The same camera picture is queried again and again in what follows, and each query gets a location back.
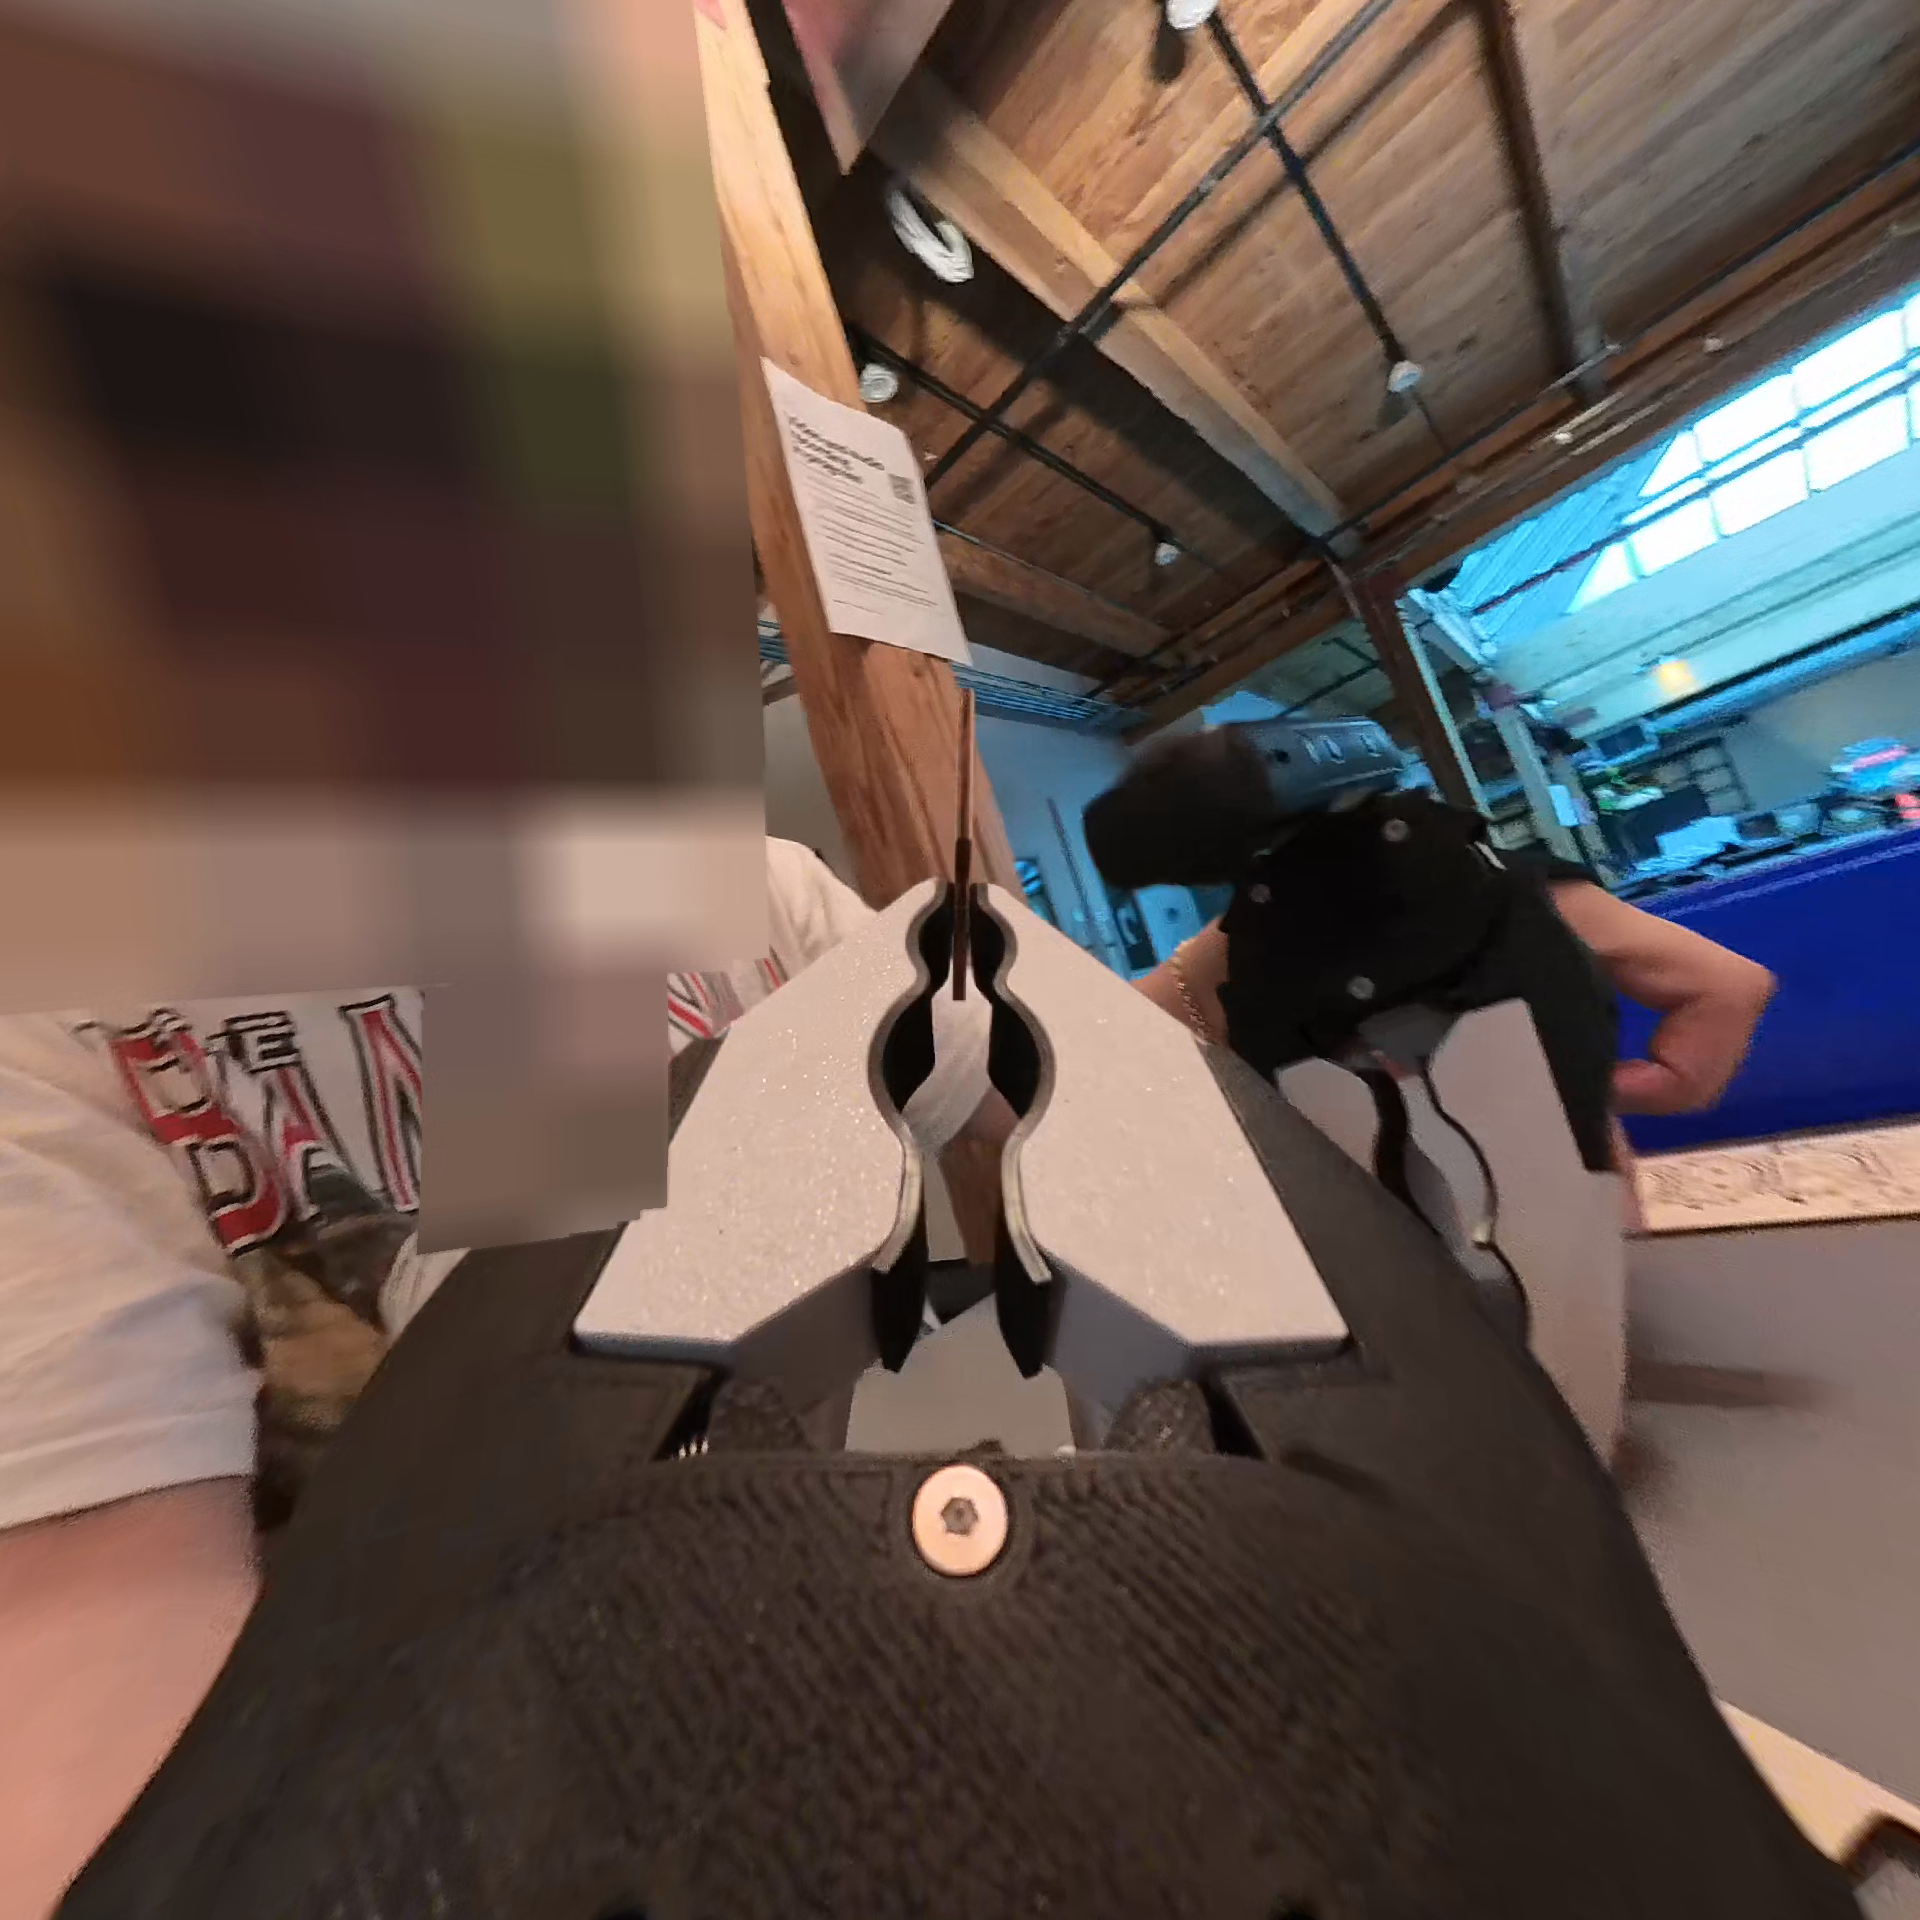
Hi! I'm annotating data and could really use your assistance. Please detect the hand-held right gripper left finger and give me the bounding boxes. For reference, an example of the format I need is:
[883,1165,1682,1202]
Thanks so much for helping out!
[575,882,953,1453]

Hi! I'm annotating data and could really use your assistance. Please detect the silver cable tray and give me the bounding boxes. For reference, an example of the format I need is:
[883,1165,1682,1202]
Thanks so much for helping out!
[757,621,1149,737]

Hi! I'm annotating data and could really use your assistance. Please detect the blue plastic bin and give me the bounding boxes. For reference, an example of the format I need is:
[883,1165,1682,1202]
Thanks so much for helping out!
[1609,825,1920,1157]

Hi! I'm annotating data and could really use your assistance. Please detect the white coiled cable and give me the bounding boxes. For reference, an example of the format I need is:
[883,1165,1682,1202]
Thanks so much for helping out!
[883,182,980,291]

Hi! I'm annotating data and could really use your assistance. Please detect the person's right forearm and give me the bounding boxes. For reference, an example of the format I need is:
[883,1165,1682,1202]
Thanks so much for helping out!
[0,1477,271,1920]

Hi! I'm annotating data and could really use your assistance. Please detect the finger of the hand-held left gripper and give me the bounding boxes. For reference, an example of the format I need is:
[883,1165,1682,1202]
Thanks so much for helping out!
[1281,1046,1480,1250]
[1439,997,1634,1460]

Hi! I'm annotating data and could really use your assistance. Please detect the wooden puzzle sheet arch parts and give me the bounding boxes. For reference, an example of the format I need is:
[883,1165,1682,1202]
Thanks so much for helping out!
[1632,1117,1920,1234]

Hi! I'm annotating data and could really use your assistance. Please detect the grey desk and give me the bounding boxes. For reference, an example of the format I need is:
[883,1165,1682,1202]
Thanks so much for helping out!
[1612,1212,1920,1809]

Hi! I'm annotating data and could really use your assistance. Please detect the white printed paper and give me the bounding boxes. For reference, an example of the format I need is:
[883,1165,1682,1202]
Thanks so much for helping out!
[759,354,976,666]

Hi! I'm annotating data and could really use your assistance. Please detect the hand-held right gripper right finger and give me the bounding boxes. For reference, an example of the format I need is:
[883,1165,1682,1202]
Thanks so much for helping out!
[984,884,1349,1453]

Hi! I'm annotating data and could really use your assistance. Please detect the person's left forearm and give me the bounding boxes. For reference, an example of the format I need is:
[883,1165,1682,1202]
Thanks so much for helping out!
[1127,937,1235,1052]

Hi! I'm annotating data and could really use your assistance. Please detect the person's left hand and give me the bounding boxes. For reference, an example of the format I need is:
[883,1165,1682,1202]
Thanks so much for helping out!
[1551,878,1784,1119]

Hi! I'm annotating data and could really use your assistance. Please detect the cross-shaped wooden piece diamond print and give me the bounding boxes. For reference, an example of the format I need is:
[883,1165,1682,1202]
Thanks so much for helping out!
[949,689,980,1003]

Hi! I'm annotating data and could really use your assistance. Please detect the thick wooden beam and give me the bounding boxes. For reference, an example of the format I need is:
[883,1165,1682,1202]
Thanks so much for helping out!
[696,0,1025,905]

